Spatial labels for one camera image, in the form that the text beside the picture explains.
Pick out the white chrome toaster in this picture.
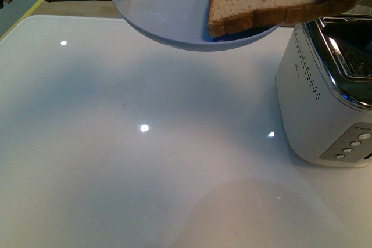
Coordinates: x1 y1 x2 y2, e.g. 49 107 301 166
275 15 371 168

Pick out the light blue round plate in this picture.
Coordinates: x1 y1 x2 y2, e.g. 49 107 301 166
112 0 276 52

